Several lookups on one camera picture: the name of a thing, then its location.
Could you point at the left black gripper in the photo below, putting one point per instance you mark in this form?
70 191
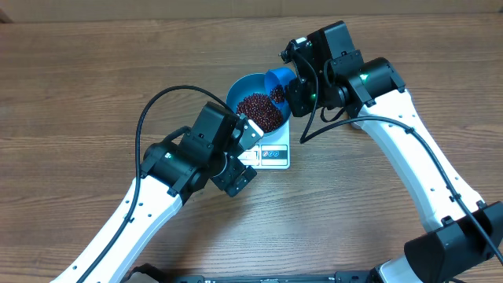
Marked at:
236 178

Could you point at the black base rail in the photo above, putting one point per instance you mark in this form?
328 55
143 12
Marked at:
149 273

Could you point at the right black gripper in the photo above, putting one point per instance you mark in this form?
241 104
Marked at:
298 97

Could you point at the teal metal bowl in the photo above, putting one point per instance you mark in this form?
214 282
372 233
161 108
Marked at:
246 86

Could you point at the blue plastic measuring scoop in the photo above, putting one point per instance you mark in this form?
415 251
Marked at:
278 76

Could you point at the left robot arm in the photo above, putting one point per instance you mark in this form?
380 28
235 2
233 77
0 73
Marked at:
169 174

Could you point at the red beans in bowl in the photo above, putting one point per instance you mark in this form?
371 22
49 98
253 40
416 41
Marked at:
259 108

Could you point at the red beans in scoop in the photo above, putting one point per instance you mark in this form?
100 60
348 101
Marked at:
277 94

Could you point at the white digital kitchen scale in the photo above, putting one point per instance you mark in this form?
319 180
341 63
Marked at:
272 152

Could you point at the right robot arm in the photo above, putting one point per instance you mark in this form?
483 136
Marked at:
461 230

